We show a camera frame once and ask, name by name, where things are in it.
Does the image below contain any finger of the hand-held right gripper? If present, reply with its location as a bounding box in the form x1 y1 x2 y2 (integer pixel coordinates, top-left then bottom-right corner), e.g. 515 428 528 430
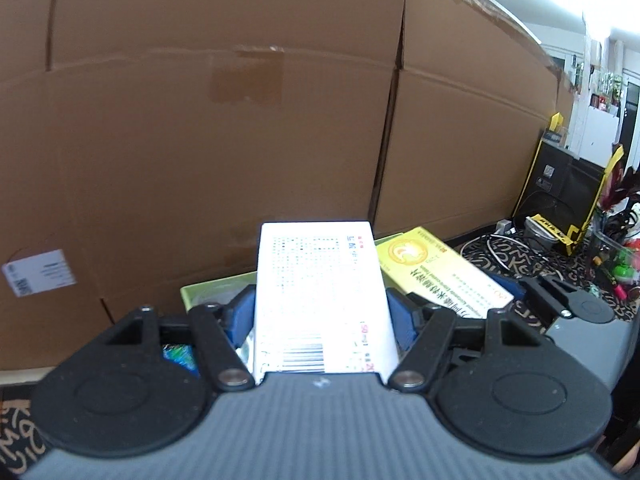
487 272 576 317

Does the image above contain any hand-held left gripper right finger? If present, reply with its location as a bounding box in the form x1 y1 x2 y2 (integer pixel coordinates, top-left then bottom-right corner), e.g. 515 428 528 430
385 287 551 393

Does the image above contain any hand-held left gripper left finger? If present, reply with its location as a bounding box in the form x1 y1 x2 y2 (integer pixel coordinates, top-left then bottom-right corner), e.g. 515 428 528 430
100 284 257 393

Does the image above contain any light green tray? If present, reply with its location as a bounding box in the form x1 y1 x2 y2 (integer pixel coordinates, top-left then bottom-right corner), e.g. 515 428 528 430
180 231 407 313

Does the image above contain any white printed box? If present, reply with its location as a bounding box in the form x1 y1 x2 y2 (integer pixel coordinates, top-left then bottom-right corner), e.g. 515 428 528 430
252 220 401 386

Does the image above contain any yellow box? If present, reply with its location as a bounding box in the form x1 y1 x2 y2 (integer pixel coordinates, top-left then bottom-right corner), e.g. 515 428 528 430
375 226 516 318

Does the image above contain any blue shiny packet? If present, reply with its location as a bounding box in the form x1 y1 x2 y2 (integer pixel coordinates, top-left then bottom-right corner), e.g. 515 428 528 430
162 342 201 378

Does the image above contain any clear container of pens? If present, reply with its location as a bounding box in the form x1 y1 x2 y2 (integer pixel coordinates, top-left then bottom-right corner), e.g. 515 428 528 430
587 205 640 307

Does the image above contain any black yellow bag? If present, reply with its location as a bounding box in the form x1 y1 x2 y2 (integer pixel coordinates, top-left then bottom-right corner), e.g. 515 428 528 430
512 112 626 256

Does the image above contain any dark red leafy plant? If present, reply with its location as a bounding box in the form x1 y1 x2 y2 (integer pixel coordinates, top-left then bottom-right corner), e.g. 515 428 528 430
597 162 640 213

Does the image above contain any white cabinet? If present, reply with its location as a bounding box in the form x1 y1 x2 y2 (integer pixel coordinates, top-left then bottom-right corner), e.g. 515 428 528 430
575 72 623 162

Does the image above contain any large cardboard box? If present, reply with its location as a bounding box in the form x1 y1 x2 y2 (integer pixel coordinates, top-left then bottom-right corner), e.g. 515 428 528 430
0 0 576 373

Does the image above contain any white shipping label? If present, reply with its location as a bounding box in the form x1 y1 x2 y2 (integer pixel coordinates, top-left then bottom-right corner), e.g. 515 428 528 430
1 249 78 298

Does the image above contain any black tan patterned mat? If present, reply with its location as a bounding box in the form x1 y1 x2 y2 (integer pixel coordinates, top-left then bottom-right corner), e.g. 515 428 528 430
0 230 640 480

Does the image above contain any white cable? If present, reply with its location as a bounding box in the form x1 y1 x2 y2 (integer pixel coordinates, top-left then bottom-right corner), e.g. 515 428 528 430
460 232 551 277

